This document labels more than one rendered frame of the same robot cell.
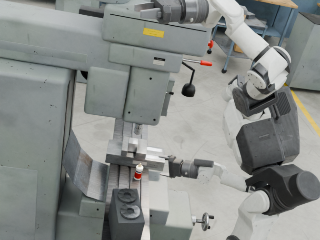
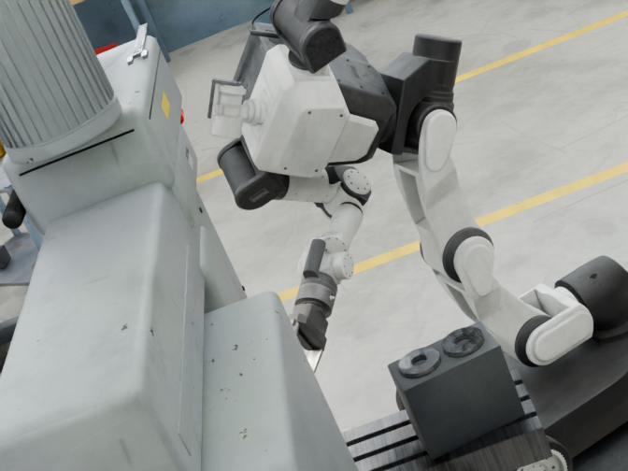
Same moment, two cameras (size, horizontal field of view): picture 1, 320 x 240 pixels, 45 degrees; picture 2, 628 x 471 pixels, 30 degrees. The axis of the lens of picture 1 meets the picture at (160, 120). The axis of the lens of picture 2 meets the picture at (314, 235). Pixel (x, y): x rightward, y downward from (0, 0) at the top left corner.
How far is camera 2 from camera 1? 2.30 m
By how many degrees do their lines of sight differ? 66
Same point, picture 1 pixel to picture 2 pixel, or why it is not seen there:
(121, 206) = (454, 359)
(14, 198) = not seen: outside the picture
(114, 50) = (182, 192)
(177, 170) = (319, 319)
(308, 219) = not seen: hidden behind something
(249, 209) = (443, 157)
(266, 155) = (378, 81)
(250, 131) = (345, 79)
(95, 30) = (149, 188)
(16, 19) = (149, 280)
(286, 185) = (440, 60)
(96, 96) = not seen: hidden behind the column
